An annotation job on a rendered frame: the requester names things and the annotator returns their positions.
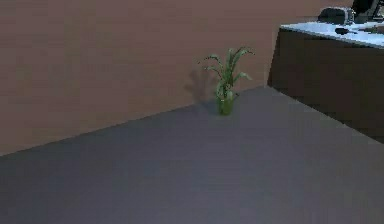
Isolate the green house plant in pot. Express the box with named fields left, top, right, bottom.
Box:
left=198, top=46, right=256, bottom=117

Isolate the dark brown counter pale top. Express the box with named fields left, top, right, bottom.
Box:
left=267, top=20, right=384, bottom=145

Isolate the small black utensil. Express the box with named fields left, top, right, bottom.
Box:
left=334, top=27, right=358, bottom=36

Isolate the dark grey toaster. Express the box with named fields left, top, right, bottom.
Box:
left=317, top=6, right=356, bottom=26

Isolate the black appliance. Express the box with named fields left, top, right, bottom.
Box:
left=351, top=0, right=384, bottom=24

